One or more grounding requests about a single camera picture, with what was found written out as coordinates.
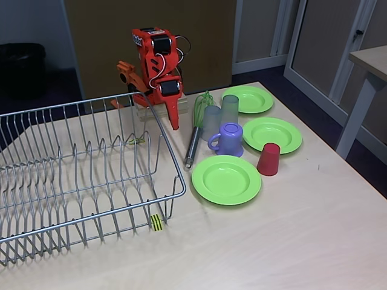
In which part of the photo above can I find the green whisk with steel handle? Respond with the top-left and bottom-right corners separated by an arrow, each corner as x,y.
184,90 -> 216,169

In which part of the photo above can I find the pale translucent plastic cup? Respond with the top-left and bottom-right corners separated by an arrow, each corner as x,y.
200,105 -> 223,143

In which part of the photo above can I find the smoky translucent plastic cup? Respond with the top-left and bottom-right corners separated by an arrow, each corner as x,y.
221,94 -> 240,125

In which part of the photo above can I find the purple plastic mug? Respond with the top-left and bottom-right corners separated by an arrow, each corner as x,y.
207,122 -> 244,158

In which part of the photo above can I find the red plastic cup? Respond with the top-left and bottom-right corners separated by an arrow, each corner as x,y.
256,143 -> 281,177

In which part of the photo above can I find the wooden base block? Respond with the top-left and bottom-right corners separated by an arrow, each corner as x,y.
134,92 -> 190,122

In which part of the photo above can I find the orange clamp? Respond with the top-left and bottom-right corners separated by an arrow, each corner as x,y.
110,60 -> 152,109

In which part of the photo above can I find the brown board panel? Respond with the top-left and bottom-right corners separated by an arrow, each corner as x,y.
64,0 -> 238,101

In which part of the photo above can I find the green plastic plate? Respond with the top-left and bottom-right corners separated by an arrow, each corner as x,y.
191,155 -> 262,207
221,85 -> 275,115
242,117 -> 303,155

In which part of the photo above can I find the black trash bin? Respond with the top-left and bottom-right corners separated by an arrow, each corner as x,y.
0,43 -> 47,99

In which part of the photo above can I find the grey cabinet with lock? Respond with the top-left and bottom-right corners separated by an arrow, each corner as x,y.
283,0 -> 387,143

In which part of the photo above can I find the beige side table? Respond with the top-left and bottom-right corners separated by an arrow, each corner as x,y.
335,45 -> 387,160

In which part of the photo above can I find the metal wire dish rack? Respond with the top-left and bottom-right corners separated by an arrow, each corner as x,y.
0,91 -> 187,267

